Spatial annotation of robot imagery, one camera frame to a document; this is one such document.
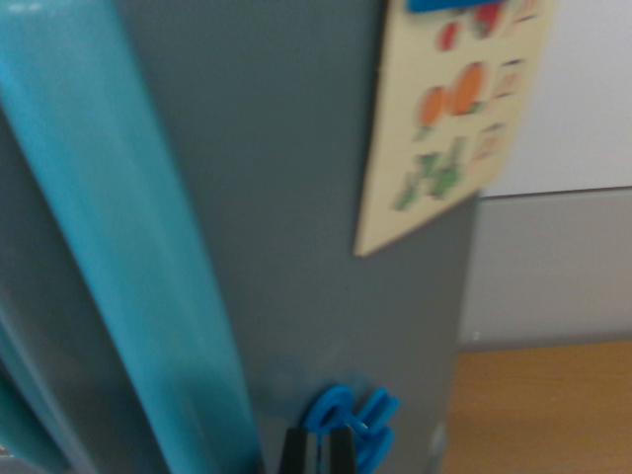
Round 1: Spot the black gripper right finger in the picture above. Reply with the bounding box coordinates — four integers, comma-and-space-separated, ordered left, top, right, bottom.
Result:
323, 427, 359, 474

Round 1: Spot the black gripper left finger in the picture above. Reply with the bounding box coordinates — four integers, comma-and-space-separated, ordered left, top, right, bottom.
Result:
278, 427, 320, 474

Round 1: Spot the short teal door handle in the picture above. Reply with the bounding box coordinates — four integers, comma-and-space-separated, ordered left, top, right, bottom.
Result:
0, 0, 261, 474

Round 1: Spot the cream grocery list card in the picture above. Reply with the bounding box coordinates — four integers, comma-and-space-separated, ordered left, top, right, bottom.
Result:
353, 0, 557, 258

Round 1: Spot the blue plastic clip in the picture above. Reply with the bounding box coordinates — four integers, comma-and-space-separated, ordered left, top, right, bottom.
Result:
405, 0, 505, 14
301, 384, 401, 470

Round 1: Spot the grey toy refrigerator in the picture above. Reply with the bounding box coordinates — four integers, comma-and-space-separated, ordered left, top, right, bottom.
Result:
0, 0, 478, 474

